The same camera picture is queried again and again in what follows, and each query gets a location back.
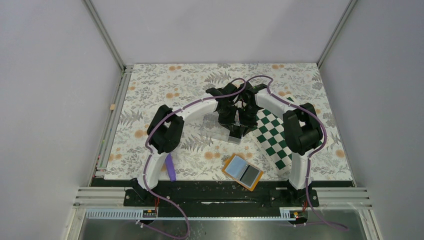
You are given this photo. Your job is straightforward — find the left aluminium frame post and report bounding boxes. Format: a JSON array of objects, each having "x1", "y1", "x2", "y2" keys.
[{"x1": 82, "y1": 0, "x2": 126, "y2": 72}]

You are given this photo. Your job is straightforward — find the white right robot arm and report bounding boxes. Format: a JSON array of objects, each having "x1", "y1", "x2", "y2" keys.
[{"x1": 237, "y1": 82, "x2": 327, "y2": 206}]

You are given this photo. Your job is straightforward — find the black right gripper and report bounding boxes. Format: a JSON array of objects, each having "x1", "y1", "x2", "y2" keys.
[{"x1": 237, "y1": 105, "x2": 260, "y2": 137}]

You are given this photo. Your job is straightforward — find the purple marker pen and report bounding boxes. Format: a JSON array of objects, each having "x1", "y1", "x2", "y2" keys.
[{"x1": 165, "y1": 153, "x2": 177, "y2": 182}]

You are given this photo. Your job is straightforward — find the right aluminium frame post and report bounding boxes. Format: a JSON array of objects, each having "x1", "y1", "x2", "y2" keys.
[{"x1": 316, "y1": 0, "x2": 359, "y2": 69}]

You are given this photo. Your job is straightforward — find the orange leather card holder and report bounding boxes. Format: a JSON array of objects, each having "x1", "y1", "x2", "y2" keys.
[{"x1": 221, "y1": 153, "x2": 264, "y2": 192}]

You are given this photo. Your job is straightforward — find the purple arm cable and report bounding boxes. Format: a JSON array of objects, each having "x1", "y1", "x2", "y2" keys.
[
  {"x1": 143, "y1": 78, "x2": 248, "y2": 239},
  {"x1": 246, "y1": 75, "x2": 349, "y2": 232}
]

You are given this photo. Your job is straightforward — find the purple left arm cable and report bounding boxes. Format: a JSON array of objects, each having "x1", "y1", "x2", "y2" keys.
[{"x1": 143, "y1": 78, "x2": 248, "y2": 239}]

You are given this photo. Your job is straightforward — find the green white chessboard mat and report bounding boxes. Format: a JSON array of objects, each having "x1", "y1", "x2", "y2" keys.
[{"x1": 250, "y1": 96, "x2": 335, "y2": 176}]

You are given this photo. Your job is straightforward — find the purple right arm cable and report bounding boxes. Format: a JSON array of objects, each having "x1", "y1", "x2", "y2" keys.
[{"x1": 246, "y1": 75, "x2": 349, "y2": 232}]

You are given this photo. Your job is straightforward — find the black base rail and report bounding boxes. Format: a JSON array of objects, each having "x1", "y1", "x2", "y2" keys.
[{"x1": 91, "y1": 178, "x2": 355, "y2": 220}]

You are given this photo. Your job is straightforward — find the floral patterned table mat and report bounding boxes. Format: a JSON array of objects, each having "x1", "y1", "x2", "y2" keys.
[{"x1": 99, "y1": 63, "x2": 353, "y2": 181}]

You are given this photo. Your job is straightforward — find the aluminium frame post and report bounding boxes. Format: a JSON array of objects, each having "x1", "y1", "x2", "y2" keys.
[
  {"x1": 82, "y1": 0, "x2": 126, "y2": 72},
  {"x1": 316, "y1": 0, "x2": 359, "y2": 69}
]

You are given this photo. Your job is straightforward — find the clear acrylic card box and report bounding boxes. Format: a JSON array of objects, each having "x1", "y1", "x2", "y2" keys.
[{"x1": 200, "y1": 112, "x2": 242, "y2": 145}]

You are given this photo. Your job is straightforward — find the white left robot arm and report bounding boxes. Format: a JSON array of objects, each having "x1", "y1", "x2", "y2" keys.
[{"x1": 135, "y1": 81, "x2": 248, "y2": 206}]

